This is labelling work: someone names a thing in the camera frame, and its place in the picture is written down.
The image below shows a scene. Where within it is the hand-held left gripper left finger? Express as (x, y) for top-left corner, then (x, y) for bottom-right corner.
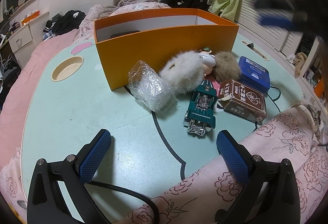
(27, 129), (112, 224)

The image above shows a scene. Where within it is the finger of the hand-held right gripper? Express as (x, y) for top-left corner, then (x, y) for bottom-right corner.
(259, 16), (304, 32)
(254, 0), (308, 20)

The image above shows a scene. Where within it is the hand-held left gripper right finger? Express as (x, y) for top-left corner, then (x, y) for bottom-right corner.
(216, 130), (301, 224)

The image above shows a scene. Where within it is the green toy car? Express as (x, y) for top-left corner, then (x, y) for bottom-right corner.
(183, 80), (217, 135)

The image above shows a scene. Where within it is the blue tin box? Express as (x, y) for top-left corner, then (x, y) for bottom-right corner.
(238, 56), (271, 93)

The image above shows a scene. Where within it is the brown card box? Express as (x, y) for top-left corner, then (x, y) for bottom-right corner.
(219, 79), (267, 122)

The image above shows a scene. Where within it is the brown fur ball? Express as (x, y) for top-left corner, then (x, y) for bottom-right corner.
(212, 51), (241, 82)

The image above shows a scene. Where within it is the white figurine toy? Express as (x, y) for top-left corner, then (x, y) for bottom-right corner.
(197, 47), (216, 77)

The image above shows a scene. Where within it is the clear bubble wrap packet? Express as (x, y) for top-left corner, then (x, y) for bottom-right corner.
(128, 60), (177, 112)

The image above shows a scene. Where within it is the white fluffy fur piece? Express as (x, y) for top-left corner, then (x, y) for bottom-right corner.
(159, 50), (205, 94)

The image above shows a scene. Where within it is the orange cardboard box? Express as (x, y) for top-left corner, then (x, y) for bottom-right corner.
(93, 8), (239, 91)

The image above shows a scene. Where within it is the mint cartoon-print desktop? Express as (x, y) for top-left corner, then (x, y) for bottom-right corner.
(20, 35), (305, 224)

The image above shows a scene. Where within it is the white louvered door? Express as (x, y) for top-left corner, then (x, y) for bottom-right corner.
(238, 0), (308, 53)

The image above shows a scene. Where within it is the beige cloth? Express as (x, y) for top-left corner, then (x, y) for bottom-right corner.
(293, 52), (308, 77)

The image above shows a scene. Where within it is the pink rose-print blanket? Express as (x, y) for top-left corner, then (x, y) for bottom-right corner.
(0, 104), (328, 224)

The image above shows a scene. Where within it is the small orange bin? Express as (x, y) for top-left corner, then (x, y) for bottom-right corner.
(313, 80), (325, 98)

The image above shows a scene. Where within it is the large black clothes pile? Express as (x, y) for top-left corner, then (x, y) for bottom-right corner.
(159, 0), (213, 12)

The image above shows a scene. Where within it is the black striped clothes pile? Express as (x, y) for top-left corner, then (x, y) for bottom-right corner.
(42, 10), (86, 36)

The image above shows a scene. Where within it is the white drawer cabinet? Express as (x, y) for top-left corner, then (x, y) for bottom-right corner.
(9, 11), (50, 61)

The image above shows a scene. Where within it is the pink rumpled quilt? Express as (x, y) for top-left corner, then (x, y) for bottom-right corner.
(78, 0), (172, 36)

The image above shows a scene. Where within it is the orange tissue box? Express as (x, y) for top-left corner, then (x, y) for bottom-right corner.
(20, 10), (41, 25)

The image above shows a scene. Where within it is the brown knit cloth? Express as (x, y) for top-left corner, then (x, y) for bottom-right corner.
(113, 0), (158, 7)

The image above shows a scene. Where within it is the black braided cable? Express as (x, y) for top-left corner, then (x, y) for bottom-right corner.
(88, 180), (159, 224)

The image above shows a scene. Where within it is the thin black cable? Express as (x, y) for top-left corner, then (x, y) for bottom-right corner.
(254, 85), (281, 128)

